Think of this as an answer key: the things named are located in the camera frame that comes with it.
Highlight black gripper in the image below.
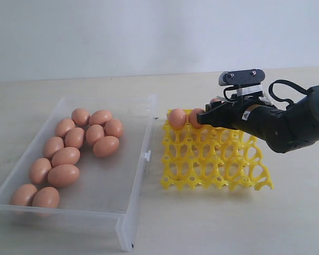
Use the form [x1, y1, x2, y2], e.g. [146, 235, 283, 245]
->
[197, 98, 276, 133]

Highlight clear plastic tray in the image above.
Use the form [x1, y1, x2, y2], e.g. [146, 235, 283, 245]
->
[0, 95, 157, 251]

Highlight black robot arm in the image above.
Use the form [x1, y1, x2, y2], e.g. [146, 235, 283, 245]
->
[197, 86, 319, 153]

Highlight yellow plastic egg tray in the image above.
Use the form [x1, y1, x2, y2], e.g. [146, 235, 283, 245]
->
[161, 122, 273, 190]

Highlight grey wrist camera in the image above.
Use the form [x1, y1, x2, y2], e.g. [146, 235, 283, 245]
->
[219, 69, 265, 97]

